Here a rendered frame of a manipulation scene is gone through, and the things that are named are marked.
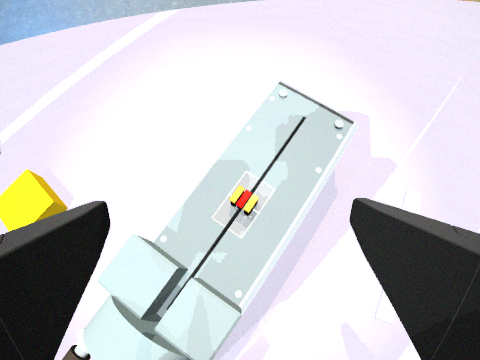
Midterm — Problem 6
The yellow block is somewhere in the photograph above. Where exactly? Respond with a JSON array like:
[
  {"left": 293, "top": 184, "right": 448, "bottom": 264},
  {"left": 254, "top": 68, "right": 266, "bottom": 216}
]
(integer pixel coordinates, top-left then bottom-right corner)
[{"left": 0, "top": 169, "right": 68, "bottom": 232}]

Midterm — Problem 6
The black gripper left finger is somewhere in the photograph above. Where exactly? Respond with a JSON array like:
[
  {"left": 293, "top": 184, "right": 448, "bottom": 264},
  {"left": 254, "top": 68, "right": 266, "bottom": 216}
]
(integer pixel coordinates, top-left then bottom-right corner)
[{"left": 0, "top": 200, "right": 111, "bottom": 360}]

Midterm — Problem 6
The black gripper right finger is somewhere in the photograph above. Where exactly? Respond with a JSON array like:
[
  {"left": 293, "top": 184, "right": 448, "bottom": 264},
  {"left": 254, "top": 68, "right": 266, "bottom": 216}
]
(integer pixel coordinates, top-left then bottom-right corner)
[{"left": 349, "top": 197, "right": 480, "bottom": 360}]

